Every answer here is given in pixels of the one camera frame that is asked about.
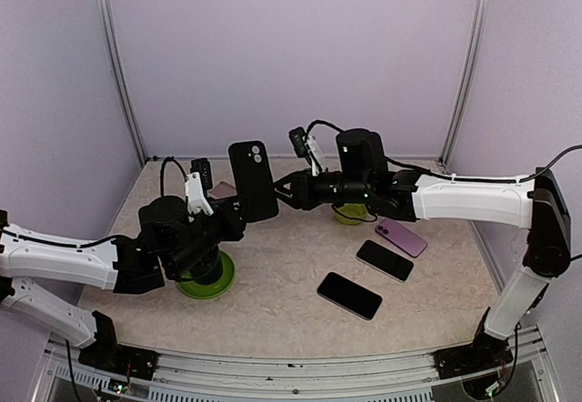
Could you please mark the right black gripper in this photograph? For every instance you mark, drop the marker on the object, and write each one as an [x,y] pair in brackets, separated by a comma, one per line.
[302,195]

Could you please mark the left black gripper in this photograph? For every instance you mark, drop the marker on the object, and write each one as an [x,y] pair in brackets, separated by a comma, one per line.
[234,222]

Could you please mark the black phone case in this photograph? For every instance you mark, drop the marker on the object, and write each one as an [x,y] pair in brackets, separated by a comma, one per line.
[253,178]

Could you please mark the purple phone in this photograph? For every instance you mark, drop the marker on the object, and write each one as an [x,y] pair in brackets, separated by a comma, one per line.
[401,237]

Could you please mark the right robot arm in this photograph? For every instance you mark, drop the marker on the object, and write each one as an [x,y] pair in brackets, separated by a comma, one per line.
[412,193]

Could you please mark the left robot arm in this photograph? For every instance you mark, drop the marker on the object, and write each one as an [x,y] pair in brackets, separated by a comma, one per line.
[172,240]

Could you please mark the pink phone case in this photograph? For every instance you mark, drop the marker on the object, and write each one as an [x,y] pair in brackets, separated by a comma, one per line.
[222,190]

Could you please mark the black phone front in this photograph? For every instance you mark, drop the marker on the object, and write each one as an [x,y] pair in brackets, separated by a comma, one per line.
[349,295]

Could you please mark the black phone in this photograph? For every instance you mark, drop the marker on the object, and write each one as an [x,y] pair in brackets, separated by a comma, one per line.
[349,295]
[385,260]

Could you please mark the black phone middle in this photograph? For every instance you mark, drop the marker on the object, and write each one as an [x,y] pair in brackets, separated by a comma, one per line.
[385,260]

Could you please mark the dark green mug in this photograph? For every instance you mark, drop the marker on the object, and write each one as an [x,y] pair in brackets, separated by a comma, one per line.
[208,270]

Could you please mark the green bowl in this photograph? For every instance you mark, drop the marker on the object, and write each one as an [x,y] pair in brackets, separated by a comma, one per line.
[350,214]

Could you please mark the green plate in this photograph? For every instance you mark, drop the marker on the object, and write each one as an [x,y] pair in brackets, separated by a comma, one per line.
[195,290]

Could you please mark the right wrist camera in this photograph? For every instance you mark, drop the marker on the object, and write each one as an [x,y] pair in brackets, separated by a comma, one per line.
[306,147]

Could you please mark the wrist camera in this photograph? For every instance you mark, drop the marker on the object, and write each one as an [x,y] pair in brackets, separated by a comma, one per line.
[306,147]
[198,182]

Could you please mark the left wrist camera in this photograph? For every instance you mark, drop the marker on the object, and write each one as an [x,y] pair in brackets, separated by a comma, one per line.
[198,182]

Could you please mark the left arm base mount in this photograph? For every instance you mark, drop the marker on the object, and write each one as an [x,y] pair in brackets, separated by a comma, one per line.
[107,354]

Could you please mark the aluminium front rail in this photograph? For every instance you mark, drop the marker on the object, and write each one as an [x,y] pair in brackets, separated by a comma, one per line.
[405,376]

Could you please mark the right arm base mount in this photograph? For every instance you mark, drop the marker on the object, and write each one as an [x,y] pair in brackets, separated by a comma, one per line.
[482,353]

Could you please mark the left aluminium frame post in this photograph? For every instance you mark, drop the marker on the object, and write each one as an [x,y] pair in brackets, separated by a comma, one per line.
[115,61]

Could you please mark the aluminium frame post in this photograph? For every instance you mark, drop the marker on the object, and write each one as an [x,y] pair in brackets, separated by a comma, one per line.
[468,72]
[115,61]

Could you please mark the right aluminium frame post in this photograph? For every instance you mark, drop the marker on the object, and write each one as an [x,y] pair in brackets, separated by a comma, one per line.
[468,72]

